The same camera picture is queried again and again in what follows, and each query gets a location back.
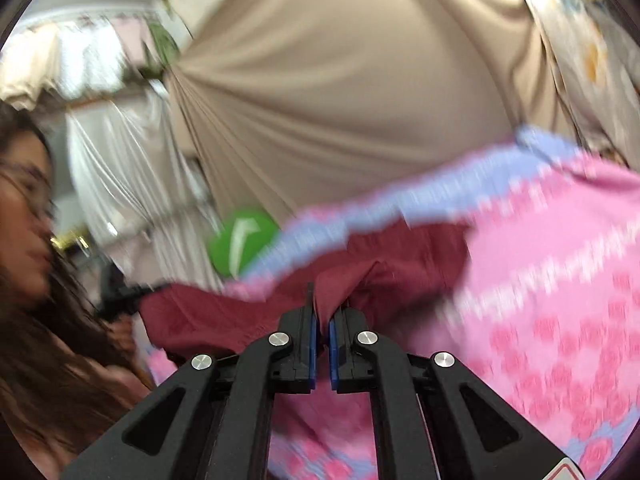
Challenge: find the pink floral bed sheet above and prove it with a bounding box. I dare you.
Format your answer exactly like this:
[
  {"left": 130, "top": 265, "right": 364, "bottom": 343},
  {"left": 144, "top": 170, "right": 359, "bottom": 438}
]
[{"left": 141, "top": 128, "right": 639, "bottom": 479}]

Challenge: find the green round pillow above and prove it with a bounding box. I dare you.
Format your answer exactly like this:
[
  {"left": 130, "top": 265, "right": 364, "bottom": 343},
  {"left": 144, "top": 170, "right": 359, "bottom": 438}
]
[{"left": 206, "top": 209, "right": 280, "bottom": 278}]

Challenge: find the beige curtain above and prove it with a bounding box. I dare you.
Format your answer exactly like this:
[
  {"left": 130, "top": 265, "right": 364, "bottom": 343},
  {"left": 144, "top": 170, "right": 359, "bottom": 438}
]
[{"left": 166, "top": 0, "right": 575, "bottom": 222}]

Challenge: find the maroon puffer jacket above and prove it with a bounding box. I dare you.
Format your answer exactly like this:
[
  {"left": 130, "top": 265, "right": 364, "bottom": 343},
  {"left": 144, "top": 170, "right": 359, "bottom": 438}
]
[{"left": 140, "top": 220, "right": 471, "bottom": 359}]

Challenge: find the person's head with glasses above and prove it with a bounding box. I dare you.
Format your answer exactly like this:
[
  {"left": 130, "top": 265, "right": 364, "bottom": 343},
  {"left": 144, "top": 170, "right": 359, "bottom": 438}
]
[{"left": 1, "top": 104, "right": 150, "bottom": 479}]

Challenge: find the white satin curtain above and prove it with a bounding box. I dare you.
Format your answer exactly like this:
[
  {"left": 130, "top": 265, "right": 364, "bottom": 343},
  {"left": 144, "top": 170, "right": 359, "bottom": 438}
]
[{"left": 66, "top": 91, "right": 221, "bottom": 290}]

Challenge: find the floral patterned cloth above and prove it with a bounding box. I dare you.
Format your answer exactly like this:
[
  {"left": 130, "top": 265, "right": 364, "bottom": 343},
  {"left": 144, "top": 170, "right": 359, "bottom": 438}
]
[{"left": 525, "top": 0, "right": 639, "bottom": 170}]

